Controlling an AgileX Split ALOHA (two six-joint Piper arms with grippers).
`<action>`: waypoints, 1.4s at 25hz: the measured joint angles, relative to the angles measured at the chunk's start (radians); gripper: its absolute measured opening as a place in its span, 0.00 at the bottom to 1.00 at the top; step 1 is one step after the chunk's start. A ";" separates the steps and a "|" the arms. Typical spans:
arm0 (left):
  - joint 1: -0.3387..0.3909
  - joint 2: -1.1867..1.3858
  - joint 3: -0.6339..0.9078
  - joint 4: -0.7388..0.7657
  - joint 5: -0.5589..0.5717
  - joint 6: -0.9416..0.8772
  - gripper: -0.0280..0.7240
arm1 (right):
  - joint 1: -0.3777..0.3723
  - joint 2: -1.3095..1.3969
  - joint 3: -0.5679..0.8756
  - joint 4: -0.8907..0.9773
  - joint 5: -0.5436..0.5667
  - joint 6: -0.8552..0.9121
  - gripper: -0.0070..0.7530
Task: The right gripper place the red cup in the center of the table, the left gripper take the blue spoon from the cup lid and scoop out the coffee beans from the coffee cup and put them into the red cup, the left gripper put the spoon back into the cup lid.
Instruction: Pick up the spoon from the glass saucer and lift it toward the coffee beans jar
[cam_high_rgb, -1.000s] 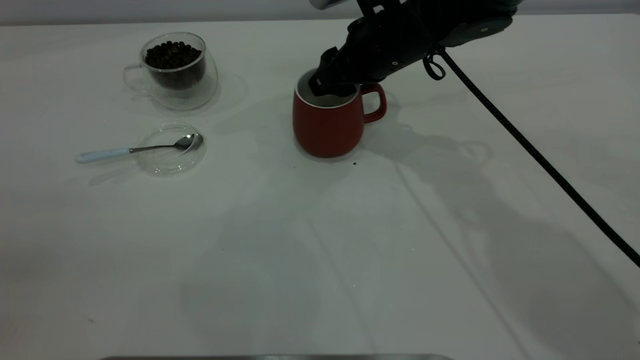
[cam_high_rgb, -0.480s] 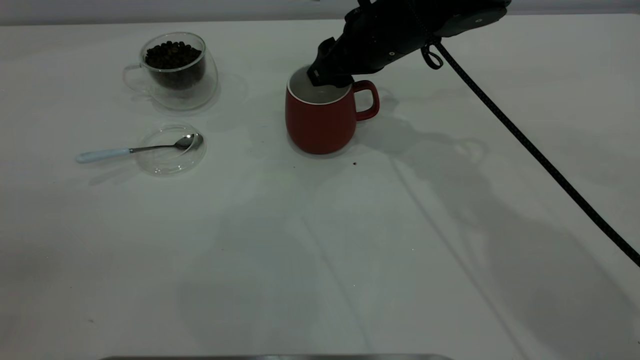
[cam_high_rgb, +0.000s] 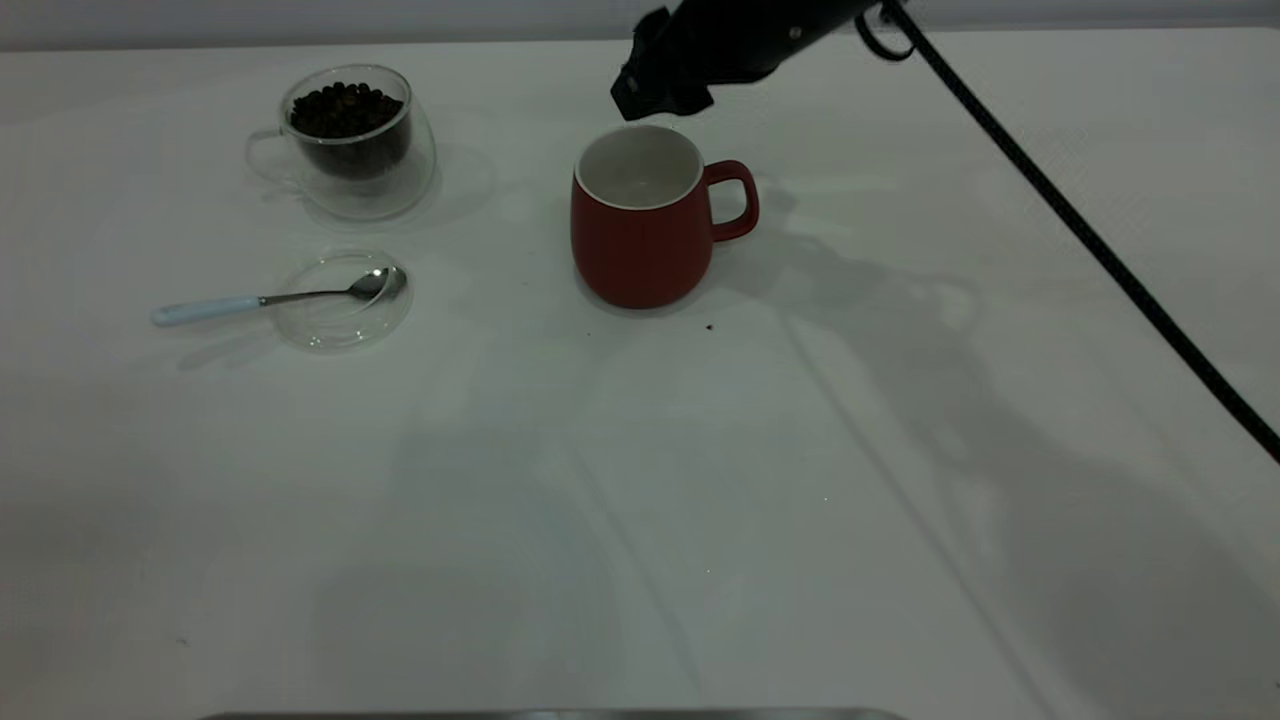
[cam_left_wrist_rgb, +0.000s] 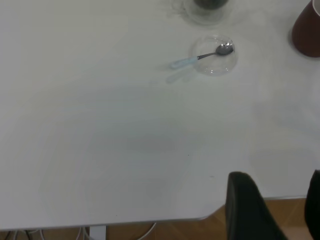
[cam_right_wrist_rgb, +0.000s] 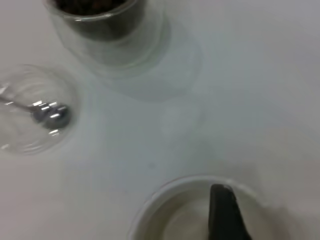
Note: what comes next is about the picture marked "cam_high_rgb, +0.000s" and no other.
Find clear glass saucer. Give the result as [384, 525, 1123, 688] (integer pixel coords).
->
[272, 248, 414, 353]

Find coffee beans in glass cup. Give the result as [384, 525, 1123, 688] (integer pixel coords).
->
[290, 82, 409, 181]

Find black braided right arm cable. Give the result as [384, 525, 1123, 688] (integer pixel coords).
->
[855, 0, 1280, 466]

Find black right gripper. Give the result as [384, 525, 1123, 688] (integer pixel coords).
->
[612, 0, 881, 121]

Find red ceramic mug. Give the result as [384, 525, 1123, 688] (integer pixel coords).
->
[570, 126, 760, 310]

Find clear double-wall glass cup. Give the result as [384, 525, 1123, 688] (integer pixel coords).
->
[245, 64, 438, 223]

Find spoon with light blue handle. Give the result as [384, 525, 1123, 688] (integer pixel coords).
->
[150, 266, 408, 328]

